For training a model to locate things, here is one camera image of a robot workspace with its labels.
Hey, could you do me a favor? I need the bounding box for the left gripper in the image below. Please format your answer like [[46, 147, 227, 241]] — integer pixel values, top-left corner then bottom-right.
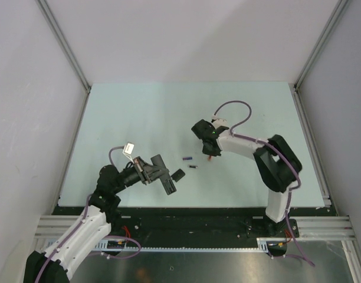
[[113, 156, 169, 193]]

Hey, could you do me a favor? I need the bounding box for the black remote control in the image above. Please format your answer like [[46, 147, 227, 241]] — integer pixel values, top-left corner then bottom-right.
[[151, 154, 176, 195]]

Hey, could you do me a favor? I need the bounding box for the black battery cover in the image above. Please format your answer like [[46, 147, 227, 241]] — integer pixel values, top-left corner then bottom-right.
[[171, 169, 185, 182]]

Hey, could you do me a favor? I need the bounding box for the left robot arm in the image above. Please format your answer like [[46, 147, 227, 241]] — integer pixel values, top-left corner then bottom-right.
[[23, 154, 176, 282]]

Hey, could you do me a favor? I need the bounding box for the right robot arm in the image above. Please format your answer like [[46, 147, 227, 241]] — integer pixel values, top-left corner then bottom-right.
[[191, 119, 302, 236]]

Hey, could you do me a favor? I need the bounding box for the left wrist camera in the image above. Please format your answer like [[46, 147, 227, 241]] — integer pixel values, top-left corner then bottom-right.
[[123, 142, 134, 162]]

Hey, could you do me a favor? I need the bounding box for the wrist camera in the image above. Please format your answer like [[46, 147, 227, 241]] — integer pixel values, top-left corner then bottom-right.
[[211, 115, 229, 129], [123, 142, 134, 162]]

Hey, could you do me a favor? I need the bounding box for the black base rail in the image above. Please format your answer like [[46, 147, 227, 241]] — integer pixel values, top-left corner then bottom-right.
[[52, 205, 337, 248]]

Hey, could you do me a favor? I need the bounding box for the grey slotted cable duct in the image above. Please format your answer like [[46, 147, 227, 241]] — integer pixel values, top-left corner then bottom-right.
[[93, 238, 271, 252]]

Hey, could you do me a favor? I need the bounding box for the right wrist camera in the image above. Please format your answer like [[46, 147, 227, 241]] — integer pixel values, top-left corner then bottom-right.
[[211, 115, 229, 129]]

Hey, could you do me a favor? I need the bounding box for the left aluminium frame post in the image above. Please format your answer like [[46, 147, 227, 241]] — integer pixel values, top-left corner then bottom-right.
[[35, 0, 91, 94]]

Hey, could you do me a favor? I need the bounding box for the aluminium frame post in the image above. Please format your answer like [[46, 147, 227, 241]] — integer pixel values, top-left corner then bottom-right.
[[293, 0, 352, 91], [35, 0, 91, 94]]

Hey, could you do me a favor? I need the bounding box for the right aluminium frame post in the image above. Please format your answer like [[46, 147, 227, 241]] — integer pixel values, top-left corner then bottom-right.
[[293, 0, 352, 91]]

